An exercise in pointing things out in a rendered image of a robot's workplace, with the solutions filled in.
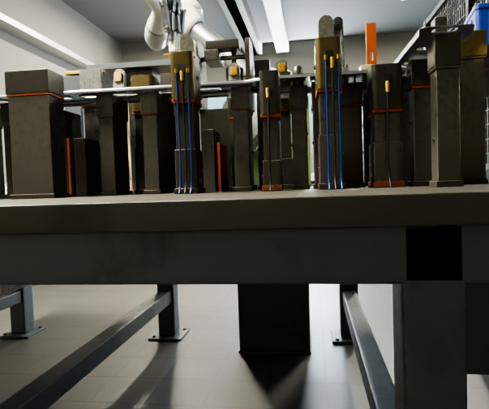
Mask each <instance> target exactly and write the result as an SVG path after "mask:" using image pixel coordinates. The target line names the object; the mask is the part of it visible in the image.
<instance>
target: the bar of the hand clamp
mask: <svg viewBox="0 0 489 409"><path fill-rule="evenodd" d="M333 36H339V37H341V41H342V44H341V63H342V71H345V48H344V28H343V19H342V18H341V17H339V16H338V17H336V18H334V20H333Z"/></svg>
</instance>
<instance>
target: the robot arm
mask: <svg viewBox="0 0 489 409"><path fill-rule="evenodd" d="M144 1H145V2H146V3H147V4H148V5H149V6H150V7H151V8H152V13H151V15H150V17H149V18H148V22H147V24H146V27H145V33H144V36H145V40H146V43H147V44H148V46H149V47H150V48H151V49H152V50H155V51H159V50H162V49H164V48H165V46H166V45H169V52H170V53H171V52H174V51H176V50H177V51H179V50H180V38H182V37H184V36H189V37H192V38H193V39H194V40H195V41H199V42H200V43H201V45H202V46H203V47H204V49H205V41H214V40H224V38H222V37H221V36H220V35H218V34H217V33H216V32H214V31H213V30H212V29H211V28H210V27H209V26H208V25H206V24H205V23H204V19H203V9H202V7H201V5H200V4H199V3H198V2H197V1H196V0H144ZM231 63H232V62H231V60H226V61H224V67H225V68H227V67H229V65H230V64H231ZM237 64H238V65H239V66H240V67H242V68H243V75H246V63H245V59H238V60H237ZM252 127H253V152H254V151H255V150H256V149H257V148H258V124H257V100H256V93H255V112H254V114H253V116H252Z"/></svg>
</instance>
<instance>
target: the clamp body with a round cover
mask: <svg viewBox="0 0 489 409"><path fill-rule="evenodd" d="M151 85H160V81H159V79H158V78H156V77H155V76H154V75H132V76H131V87H139V86H151ZM132 114H133V115H134V116H135V143H136V148H135V180H136V189H137V190H135V194H144V190H146V188H145V169H144V134H143V116H142V115H141V113H140V103H132Z"/></svg>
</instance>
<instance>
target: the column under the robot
mask: <svg viewBox="0 0 489 409"><path fill-rule="evenodd" d="M238 324H239V347H240V348H239V350H238V353H249V354H288V355H311V319H310V291H309V284H238Z"/></svg>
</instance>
